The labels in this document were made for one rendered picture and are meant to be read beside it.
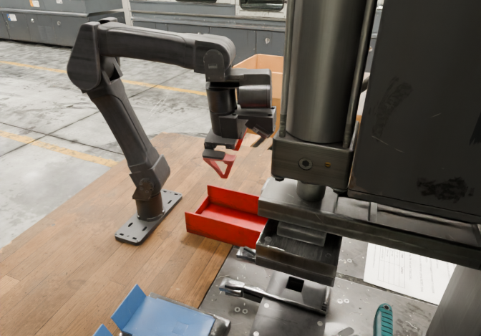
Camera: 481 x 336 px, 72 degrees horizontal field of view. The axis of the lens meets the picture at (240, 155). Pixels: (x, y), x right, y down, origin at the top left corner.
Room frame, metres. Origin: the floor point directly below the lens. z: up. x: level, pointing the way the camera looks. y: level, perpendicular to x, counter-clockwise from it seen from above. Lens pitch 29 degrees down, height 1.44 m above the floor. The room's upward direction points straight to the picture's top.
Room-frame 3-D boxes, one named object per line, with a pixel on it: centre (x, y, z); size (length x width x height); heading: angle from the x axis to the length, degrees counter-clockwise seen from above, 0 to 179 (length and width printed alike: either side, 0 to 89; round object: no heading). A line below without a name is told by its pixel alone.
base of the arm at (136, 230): (0.65, 0.22, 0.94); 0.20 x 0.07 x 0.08; 159
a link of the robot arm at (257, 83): (0.63, 0.00, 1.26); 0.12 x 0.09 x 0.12; 82
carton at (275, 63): (2.93, -0.25, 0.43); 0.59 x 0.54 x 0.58; 155
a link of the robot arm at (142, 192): (0.66, 0.21, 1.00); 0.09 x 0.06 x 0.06; 172
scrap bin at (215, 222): (0.61, -0.01, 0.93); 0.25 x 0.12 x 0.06; 69
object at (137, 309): (0.35, 0.13, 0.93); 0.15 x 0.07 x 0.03; 70
